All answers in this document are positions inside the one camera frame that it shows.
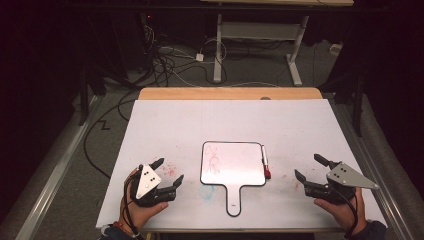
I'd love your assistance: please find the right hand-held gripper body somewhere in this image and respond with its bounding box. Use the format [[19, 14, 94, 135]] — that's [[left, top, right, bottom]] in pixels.
[[303, 161, 380, 205]]

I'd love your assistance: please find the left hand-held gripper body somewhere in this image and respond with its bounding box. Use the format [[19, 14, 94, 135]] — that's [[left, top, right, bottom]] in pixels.
[[130, 164, 177, 208]]

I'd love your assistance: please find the white and red marker pen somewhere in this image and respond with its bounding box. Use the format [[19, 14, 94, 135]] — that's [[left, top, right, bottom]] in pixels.
[[260, 144, 272, 180]]

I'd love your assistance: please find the small whiteboard with handle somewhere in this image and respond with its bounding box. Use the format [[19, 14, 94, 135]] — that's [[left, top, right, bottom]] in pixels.
[[199, 140, 268, 218]]

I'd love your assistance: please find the person's left hand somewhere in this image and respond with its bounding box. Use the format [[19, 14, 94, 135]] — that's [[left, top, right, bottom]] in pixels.
[[114, 168, 169, 233]]

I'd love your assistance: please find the person's right hand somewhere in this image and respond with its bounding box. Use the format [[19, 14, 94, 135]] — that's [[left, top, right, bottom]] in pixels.
[[313, 187, 368, 236]]

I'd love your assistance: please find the black stand leg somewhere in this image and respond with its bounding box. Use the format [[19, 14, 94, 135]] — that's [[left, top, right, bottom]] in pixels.
[[77, 63, 108, 127], [331, 71, 365, 138]]

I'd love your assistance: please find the wooden table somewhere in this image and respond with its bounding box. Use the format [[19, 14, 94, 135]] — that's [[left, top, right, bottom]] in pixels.
[[137, 87, 348, 234]]

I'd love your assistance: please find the white power strip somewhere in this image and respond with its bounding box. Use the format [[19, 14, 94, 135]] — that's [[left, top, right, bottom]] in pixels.
[[329, 42, 344, 57]]

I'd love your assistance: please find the aluminium frame rail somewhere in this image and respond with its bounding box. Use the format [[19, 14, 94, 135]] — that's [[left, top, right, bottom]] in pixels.
[[328, 94, 416, 240], [13, 95, 99, 240]]

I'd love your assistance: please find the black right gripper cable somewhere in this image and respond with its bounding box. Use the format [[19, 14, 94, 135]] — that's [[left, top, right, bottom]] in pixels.
[[333, 188, 360, 240]]

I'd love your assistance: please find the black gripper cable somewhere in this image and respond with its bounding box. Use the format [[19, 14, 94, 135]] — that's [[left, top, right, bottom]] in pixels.
[[333, 188, 360, 240], [122, 174, 140, 238]]

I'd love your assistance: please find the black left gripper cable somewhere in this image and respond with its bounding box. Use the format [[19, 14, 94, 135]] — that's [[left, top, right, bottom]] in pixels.
[[122, 174, 140, 238]]

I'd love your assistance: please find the long black floor cable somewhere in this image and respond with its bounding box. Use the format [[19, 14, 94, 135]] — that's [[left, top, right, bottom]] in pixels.
[[83, 88, 141, 179]]

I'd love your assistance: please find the white floor cable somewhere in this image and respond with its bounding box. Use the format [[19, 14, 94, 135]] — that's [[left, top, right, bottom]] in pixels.
[[166, 68, 281, 89]]

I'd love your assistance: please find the tangle of black cables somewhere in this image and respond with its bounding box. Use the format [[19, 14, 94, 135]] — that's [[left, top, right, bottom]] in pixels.
[[138, 13, 221, 88]]

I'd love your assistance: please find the white metal desk frame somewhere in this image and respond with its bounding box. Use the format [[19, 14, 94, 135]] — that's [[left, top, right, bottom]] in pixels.
[[199, 0, 355, 87]]

